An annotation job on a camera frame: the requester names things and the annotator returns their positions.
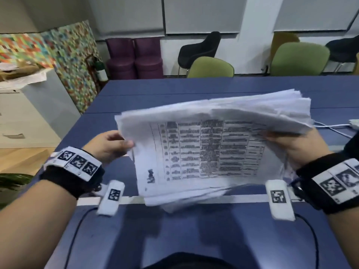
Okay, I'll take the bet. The large green chair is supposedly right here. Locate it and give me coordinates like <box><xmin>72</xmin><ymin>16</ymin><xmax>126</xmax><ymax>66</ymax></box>
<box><xmin>269</xmin><ymin>42</ymin><xmax>330</xmax><ymax>77</ymax></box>

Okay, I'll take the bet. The mustard yellow chair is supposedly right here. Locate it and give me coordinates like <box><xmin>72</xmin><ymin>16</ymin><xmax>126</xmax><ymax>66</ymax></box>
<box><xmin>270</xmin><ymin>32</ymin><xmax>300</xmax><ymax>69</ymax></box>

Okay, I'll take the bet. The black cable of module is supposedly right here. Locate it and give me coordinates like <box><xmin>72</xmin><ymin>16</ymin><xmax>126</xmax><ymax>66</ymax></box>
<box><xmin>63</xmin><ymin>207</ymin><xmax>99</xmax><ymax>269</ymax></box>
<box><xmin>294</xmin><ymin>213</ymin><xmax>320</xmax><ymax>269</ymax></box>

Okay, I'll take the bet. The person's right forearm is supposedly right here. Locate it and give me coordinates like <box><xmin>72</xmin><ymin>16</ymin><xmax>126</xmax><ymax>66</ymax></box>
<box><xmin>326</xmin><ymin>204</ymin><xmax>359</xmax><ymax>269</ymax></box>

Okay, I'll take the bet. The person's left hand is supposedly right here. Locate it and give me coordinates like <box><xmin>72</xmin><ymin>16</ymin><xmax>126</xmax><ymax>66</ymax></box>
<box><xmin>83</xmin><ymin>130</ymin><xmax>134</xmax><ymax>166</ymax></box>

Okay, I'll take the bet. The black chair with metal legs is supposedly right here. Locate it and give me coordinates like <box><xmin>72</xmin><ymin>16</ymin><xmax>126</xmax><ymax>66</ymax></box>
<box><xmin>177</xmin><ymin>31</ymin><xmax>222</xmax><ymax>78</ymax></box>
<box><xmin>325</xmin><ymin>35</ymin><xmax>359</xmax><ymax>73</ymax></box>

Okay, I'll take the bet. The stack of printed white papers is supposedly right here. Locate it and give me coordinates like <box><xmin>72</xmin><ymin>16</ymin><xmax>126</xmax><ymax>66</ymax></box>
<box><xmin>114</xmin><ymin>89</ymin><xmax>315</xmax><ymax>213</ymax></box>

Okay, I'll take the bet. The person's right hand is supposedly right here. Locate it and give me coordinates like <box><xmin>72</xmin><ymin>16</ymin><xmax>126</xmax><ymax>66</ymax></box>
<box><xmin>264</xmin><ymin>127</ymin><xmax>332</xmax><ymax>170</ymax></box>

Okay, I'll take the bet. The black left wristband with markers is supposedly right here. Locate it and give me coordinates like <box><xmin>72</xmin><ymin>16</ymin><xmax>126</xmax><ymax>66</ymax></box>
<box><xmin>39</xmin><ymin>147</ymin><xmax>106</xmax><ymax>200</ymax></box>

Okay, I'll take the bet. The white right wrist camera module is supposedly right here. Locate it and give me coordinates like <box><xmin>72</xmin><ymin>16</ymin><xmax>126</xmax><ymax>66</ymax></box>
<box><xmin>265</xmin><ymin>179</ymin><xmax>296</xmax><ymax>222</ymax></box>

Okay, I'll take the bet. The black right wristband with markers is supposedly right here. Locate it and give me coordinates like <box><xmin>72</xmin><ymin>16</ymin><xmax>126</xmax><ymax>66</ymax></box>
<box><xmin>291</xmin><ymin>152</ymin><xmax>359</xmax><ymax>215</ymax></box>

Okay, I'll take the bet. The white left wrist camera module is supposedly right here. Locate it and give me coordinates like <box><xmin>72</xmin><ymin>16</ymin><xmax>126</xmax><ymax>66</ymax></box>
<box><xmin>96</xmin><ymin>180</ymin><xmax>125</xmax><ymax>216</ymax></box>

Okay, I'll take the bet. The green plant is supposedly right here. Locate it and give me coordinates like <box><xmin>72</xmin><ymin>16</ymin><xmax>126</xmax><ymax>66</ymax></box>
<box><xmin>0</xmin><ymin>173</ymin><xmax>34</xmax><ymax>208</ymax></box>

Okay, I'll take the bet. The small green chair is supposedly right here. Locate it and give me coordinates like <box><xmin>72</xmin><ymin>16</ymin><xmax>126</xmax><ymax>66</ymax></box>
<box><xmin>186</xmin><ymin>56</ymin><xmax>235</xmax><ymax>79</ymax></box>

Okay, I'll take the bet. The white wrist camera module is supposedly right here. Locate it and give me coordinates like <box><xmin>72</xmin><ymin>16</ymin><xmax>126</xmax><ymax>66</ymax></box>
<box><xmin>96</xmin><ymin>180</ymin><xmax>125</xmax><ymax>216</ymax></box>
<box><xmin>265</xmin><ymin>179</ymin><xmax>296</xmax><ymax>222</ymax></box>

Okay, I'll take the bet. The grey window blind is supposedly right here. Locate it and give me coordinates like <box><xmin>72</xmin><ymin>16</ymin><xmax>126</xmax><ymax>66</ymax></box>
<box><xmin>273</xmin><ymin>0</ymin><xmax>359</xmax><ymax>33</ymax></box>
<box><xmin>88</xmin><ymin>0</ymin><xmax>165</xmax><ymax>37</ymax></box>
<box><xmin>163</xmin><ymin>0</ymin><xmax>248</xmax><ymax>35</ymax></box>

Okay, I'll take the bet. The black cable of right module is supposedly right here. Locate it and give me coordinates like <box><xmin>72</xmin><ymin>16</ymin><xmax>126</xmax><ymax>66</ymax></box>
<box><xmin>294</xmin><ymin>213</ymin><xmax>320</xmax><ymax>269</ymax></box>

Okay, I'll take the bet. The black wristband with markers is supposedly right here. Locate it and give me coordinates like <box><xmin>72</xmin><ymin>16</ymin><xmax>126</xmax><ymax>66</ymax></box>
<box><xmin>291</xmin><ymin>152</ymin><xmax>359</xmax><ymax>215</ymax></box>
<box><xmin>39</xmin><ymin>147</ymin><xmax>106</xmax><ymax>200</ymax></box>

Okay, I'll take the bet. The colourful mosaic panel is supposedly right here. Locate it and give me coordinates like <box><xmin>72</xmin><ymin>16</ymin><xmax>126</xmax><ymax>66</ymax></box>
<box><xmin>0</xmin><ymin>20</ymin><xmax>100</xmax><ymax>114</ymax></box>

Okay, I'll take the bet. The grey filing cabinet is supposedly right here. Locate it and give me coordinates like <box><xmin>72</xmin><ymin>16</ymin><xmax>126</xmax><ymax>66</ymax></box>
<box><xmin>0</xmin><ymin>68</ymin><xmax>82</xmax><ymax>149</ymax></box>

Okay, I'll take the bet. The green fire extinguisher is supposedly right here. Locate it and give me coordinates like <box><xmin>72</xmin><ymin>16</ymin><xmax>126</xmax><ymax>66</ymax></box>
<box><xmin>93</xmin><ymin>60</ymin><xmax>109</xmax><ymax>83</ymax></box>

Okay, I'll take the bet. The person's left forearm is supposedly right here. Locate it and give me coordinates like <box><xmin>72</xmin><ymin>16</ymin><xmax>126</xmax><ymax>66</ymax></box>
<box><xmin>0</xmin><ymin>179</ymin><xmax>78</xmax><ymax>269</ymax></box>

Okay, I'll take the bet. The person's black clothing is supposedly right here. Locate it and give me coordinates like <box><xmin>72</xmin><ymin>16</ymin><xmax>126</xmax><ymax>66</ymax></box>
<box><xmin>142</xmin><ymin>252</ymin><xmax>239</xmax><ymax>269</ymax></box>

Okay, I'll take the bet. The pile of paper and plastic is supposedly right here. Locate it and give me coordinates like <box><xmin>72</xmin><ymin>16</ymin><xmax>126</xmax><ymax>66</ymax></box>
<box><xmin>0</xmin><ymin>61</ymin><xmax>47</xmax><ymax>89</ymax></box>

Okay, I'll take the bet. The black cable of left module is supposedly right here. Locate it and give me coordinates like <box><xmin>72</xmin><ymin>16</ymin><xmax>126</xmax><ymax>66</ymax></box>
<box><xmin>63</xmin><ymin>207</ymin><xmax>99</xmax><ymax>269</ymax></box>

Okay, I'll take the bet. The white cable with adapter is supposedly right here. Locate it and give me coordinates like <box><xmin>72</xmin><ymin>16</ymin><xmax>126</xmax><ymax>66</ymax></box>
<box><xmin>314</xmin><ymin>119</ymin><xmax>359</xmax><ymax>138</ymax></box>

